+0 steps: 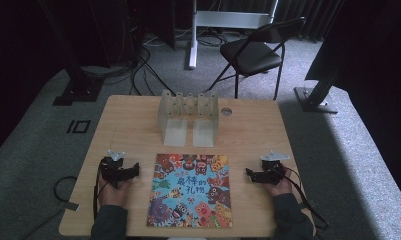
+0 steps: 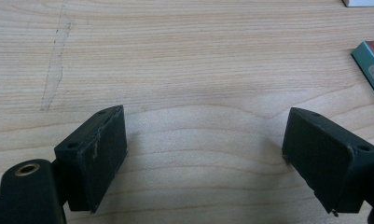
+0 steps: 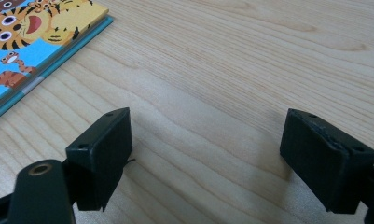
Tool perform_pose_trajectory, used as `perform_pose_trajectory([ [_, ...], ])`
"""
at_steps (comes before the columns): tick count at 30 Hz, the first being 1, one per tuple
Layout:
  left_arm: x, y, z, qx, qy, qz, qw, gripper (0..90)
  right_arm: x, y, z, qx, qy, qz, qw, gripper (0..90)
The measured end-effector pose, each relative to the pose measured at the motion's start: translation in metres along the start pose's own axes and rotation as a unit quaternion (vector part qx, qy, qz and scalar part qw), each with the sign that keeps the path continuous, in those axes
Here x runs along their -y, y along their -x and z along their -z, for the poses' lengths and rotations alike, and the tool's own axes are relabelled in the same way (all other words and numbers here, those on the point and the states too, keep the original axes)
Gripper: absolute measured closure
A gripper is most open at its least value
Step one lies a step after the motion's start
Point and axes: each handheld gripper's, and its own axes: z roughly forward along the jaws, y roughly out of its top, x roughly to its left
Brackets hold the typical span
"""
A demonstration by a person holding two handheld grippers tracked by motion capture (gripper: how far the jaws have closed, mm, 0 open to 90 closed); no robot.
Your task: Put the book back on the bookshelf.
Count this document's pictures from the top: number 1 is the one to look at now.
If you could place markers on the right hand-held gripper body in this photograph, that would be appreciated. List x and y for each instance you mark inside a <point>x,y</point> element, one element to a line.
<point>271,173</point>

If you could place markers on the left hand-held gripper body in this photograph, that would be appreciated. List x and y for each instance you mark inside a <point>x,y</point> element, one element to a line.
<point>112,168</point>

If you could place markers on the colourful picture book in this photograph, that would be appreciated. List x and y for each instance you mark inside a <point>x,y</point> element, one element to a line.
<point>189,191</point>

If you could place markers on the white metal book rack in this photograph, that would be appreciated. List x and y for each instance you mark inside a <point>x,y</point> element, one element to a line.
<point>188,113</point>

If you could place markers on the person's right hand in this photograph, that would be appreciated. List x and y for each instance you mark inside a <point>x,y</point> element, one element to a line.
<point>282,188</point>

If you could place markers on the person's left hand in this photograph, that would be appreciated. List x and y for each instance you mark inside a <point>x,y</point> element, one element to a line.
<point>113,196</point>

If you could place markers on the grey tape piece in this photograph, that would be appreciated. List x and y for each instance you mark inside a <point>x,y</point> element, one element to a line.
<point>72,206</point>

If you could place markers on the black metal stand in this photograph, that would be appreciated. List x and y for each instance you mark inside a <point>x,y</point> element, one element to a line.
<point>78,90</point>
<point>316,96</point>

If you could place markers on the black folding chair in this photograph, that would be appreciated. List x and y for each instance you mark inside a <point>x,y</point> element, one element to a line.
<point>251,56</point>

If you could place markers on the black upright panel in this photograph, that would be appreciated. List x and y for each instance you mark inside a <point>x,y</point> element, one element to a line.
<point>163,23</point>

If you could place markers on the white metal desk frame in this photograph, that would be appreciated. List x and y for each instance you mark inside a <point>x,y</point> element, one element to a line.
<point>221,20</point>

